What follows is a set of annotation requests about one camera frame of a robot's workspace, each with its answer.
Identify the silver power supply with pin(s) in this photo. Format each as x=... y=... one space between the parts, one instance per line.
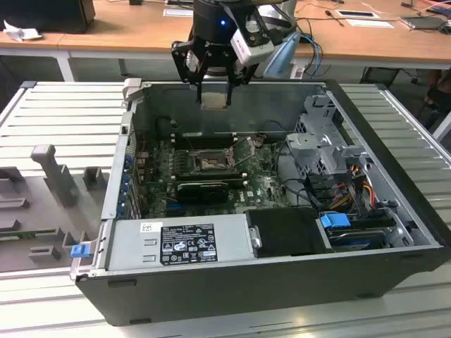
x=127 y=246

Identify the grey parts rack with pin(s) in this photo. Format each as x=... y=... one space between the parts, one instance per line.
x=42 y=211

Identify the silver CPU plate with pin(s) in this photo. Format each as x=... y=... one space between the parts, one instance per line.
x=213 y=100

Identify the black graphics card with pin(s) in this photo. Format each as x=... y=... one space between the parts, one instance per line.
x=201 y=192

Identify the CPU socket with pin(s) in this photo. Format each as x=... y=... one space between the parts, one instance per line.
x=208 y=162

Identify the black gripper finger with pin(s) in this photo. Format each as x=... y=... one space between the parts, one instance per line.
x=241 y=75
x=183 y=67

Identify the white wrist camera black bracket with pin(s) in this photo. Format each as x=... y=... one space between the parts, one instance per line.
x=252 y=45

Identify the blue disk carrier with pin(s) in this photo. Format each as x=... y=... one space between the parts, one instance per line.
x=333 y=222

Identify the long wooden desk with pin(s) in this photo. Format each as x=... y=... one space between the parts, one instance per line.
x=123 y=31

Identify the green RAM stick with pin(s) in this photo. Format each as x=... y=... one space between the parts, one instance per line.
x=28 y=233

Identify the green motherboard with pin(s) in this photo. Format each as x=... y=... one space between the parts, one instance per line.
x=260 y=183

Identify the blue case latch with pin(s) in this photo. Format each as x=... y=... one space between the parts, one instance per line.
x=79 y=251

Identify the black RAM slot bank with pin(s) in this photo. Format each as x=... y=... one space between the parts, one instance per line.
x=211 y=176
x=211 y=140

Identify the black PC case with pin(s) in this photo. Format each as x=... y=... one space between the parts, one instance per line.
x=211 y=292

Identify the silver drive cage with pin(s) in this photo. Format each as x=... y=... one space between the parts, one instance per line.
x=306 y=141

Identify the blue card retention clip row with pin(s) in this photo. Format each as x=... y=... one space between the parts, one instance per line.
x=127 y=163

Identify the white paper sheet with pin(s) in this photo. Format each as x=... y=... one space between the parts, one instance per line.
x=178 y=12
x=370 y=23

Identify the white framed tablet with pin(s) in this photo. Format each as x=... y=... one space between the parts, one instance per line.
x=357 y=14

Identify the crumpled white paper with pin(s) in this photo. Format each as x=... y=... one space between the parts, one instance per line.
x=21 y=33

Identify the black computer box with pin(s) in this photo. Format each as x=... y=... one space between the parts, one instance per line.
x=46 y=15

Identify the grey notebook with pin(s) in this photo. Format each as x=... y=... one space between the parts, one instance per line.
x=423 y=23

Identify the pale blue teach pendant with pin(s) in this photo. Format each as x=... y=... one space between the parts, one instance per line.
x=282 y=56

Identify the hard disk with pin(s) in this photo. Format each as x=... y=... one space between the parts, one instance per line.
x=359 y=241

